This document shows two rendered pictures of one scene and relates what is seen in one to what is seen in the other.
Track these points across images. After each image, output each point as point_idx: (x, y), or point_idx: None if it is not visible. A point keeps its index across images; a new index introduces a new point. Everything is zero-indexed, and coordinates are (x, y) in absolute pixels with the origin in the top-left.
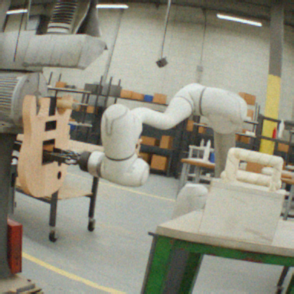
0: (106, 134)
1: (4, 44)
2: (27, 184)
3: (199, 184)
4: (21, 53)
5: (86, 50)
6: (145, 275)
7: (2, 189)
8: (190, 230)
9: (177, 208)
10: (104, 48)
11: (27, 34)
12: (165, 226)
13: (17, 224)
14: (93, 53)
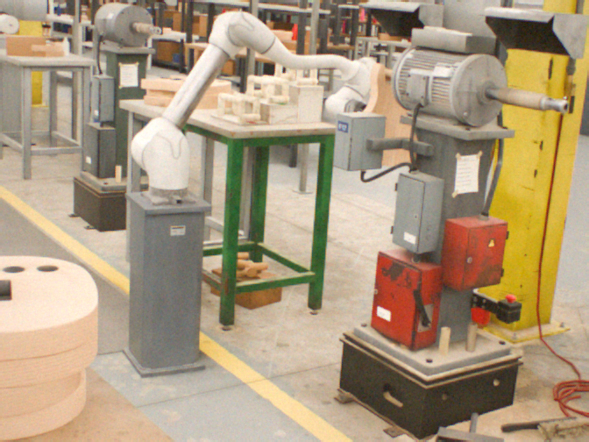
0: None
1: (480, 17)
2: None
3: (165, 130)
4: (452, 27)
5: (393, 17)
6: (200, 271)
7: None
8: (320, 124)
9: (189, 165)
10: (365, 5)
11: (455, 0)
12: (333, 126)
13: (388, 250)
14: (382, 17)
